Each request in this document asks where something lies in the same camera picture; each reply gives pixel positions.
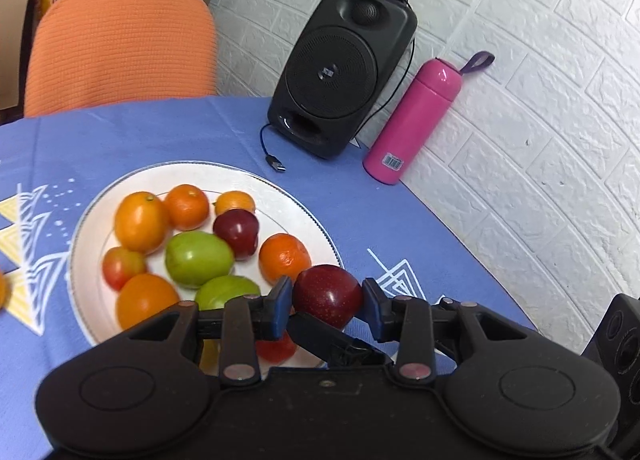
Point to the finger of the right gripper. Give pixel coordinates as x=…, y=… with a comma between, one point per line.
x=333, y=346

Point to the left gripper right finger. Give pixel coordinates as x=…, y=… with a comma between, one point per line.
x=409, y=322

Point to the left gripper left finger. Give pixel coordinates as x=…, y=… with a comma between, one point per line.
x=245, y=320

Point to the dark red plum front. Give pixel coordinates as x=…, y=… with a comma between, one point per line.
x=328, y=293

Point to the dark red plum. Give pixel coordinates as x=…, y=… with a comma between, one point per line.
x=240, y=229
x=328, y=293

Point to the green fruit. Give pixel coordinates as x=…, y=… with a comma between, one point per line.
x=193, y=258
x=218, y=291

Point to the dark red plum back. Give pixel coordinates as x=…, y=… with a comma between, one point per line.
x=240, y=229

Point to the small orange kumquat front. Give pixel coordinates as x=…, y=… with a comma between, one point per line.
x=231, y=200

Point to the small orange kumquat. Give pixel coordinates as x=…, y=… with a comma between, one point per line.
x=231, y=200
x=3, y=290

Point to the large orange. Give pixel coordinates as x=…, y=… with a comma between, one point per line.
x=142, y=297
x=141, y=222

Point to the small mandarin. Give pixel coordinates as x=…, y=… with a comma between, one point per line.
x=187, y=206

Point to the red cherry tomato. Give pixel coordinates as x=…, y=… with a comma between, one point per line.
x=120, y=264

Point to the dark orange mandarin in plate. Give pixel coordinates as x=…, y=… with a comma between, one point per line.
x=282, y=255

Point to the white ceramic plate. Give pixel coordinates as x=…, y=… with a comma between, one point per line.
x=276, y=210

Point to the large orange in plate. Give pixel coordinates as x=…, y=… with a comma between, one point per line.
x=141, y=222

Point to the pink thermos bottle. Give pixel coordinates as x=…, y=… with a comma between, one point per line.
x=427, y=99

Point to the blue patterned tablecloth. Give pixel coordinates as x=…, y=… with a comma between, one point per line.
x=64, y=175

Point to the small orange kumquat back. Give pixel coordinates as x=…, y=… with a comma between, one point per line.
x=3, y=290

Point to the black speaker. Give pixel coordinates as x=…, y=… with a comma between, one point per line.
x=338, y=68

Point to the right orange chair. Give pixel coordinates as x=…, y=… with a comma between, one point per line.
x=89, y=53

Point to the brown paper bag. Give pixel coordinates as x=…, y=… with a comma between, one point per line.
x=17, y=25

